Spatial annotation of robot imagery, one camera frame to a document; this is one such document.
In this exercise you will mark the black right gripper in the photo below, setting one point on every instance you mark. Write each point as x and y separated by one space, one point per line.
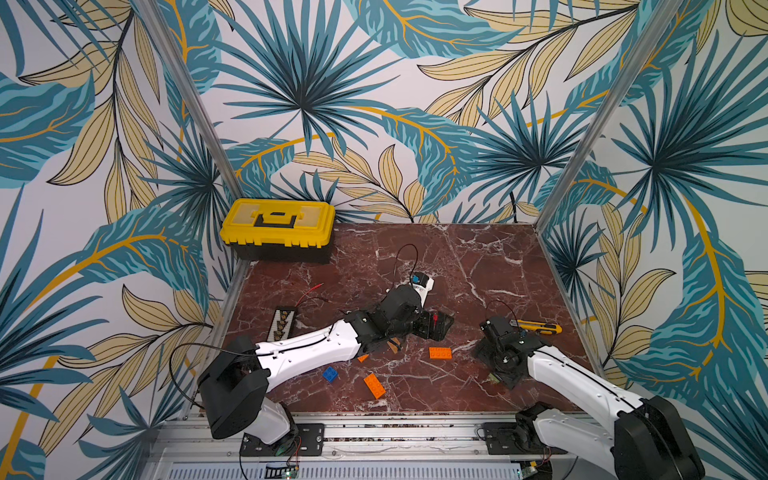
489 352

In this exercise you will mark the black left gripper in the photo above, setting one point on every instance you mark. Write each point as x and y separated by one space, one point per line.
441 328

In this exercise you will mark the tan lego brick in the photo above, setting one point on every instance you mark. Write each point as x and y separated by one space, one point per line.
395 344

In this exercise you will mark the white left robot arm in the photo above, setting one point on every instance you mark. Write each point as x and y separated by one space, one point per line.
235 384

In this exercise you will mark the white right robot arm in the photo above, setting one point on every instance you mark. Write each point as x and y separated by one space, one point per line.
628 436

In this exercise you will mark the orange lego brick front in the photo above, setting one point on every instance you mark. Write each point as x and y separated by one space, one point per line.
375 386

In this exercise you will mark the blue lego brick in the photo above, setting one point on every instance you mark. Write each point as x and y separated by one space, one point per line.
330 374

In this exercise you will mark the yellow utility knife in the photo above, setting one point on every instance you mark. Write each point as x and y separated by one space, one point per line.
542 328

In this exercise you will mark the yellow black toolbox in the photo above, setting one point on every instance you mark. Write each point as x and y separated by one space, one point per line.
280 230

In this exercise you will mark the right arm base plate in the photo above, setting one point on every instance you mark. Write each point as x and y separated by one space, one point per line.
511 438

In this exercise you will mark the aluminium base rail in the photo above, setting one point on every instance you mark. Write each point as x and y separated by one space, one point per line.
354 446

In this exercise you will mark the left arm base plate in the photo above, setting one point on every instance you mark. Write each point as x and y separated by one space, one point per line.
305 439

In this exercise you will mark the aluminium corner post right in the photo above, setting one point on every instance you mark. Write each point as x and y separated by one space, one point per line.
637 57

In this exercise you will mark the aluminium corner post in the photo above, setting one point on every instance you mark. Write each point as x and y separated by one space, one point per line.
637 57
160 33

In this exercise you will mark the aluminium corner post left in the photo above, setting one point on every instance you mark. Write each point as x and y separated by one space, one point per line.
160 33

